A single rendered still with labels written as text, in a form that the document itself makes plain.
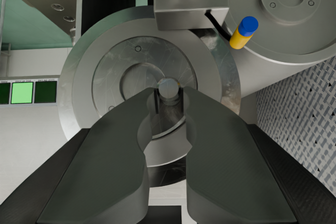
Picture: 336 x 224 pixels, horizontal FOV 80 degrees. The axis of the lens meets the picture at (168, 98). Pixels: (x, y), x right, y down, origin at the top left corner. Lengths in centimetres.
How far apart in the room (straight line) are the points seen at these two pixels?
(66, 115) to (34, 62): 348
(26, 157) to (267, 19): 57
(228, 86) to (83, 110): 11
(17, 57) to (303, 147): 377
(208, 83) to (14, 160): 55
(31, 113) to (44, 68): 295
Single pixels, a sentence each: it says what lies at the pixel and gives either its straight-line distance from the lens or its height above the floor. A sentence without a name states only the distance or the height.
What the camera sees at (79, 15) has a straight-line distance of 21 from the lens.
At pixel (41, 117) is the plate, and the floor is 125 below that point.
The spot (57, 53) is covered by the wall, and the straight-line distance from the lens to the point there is 351.
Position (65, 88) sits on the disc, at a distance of 18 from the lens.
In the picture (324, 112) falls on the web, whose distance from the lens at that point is 27.
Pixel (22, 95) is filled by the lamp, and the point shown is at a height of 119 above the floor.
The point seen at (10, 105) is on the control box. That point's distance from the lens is 63.
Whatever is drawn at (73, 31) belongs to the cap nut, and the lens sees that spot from 58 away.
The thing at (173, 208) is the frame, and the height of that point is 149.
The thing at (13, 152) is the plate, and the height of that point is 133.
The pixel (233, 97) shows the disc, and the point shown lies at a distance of 16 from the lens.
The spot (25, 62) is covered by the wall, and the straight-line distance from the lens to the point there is 374.
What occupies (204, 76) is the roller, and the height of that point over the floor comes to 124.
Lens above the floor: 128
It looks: 8 degrees down
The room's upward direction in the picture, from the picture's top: 178 degrees clockwise
